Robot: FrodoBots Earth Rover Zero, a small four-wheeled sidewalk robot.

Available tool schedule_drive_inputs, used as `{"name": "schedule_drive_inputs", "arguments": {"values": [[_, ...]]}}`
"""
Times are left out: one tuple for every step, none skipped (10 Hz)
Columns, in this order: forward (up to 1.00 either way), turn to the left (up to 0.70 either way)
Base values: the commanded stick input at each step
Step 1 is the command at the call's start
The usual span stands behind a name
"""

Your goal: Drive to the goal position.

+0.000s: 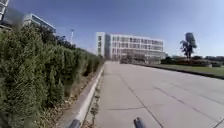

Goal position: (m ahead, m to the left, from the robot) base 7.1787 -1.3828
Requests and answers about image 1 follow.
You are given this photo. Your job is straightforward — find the grey concrete kerb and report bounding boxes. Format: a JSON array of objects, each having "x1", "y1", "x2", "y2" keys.
[{"x1": 66, "y1": 65, "x2": 106, "y2": 128}]

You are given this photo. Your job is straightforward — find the green grass lawn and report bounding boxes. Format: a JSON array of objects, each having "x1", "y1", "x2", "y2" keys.
[{"x1": 155, "y1": 63, "x2": 224, "y2": 77}]

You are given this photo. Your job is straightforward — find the tall dark tree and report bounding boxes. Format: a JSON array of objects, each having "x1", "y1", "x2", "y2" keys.
[{"x1": 179, "y1": 32, "x2": 198, "y2": 60}]

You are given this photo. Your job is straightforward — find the white multi-storey building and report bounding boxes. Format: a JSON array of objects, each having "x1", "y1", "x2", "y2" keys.
[{"x1": 95, "y1": 31, "x2": 166, "y2": 63}]

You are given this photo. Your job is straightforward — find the glass-fronted building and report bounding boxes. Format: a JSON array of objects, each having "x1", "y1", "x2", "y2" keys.
[{"x1": 0, "y1": 0, "x2": 57, "y2": 34}]

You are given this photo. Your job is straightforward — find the green hedge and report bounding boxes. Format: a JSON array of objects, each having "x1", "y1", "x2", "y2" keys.
[{"x1": 0, "y1": 25, "x2": 105, "y2": 128}]

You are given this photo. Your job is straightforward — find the robot's own part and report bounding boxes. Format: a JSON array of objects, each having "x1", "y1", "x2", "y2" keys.
[{"x1": 133, "y1": 116, "x2": 146, "y2": 128}]

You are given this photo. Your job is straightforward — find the low dark bushes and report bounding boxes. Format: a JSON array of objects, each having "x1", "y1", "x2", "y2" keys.
[{"x1": 160, "y1": 55, "x2": 224, "y2": 68}]

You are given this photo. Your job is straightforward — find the tall pole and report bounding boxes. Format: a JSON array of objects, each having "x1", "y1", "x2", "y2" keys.
[{"x1": 69, "y1": 28, "x2": 75, "y2": 46}]

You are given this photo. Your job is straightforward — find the grey concrete slab road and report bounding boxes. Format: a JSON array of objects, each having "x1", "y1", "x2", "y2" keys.
[{"x1": 83, "y1": 61, "x2": 224, "y2": 128}]

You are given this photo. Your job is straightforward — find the dark kerb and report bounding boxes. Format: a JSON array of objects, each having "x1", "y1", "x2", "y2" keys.
[{"x1": 133, "y1": 62, "x2": 224, "y2": 81}]

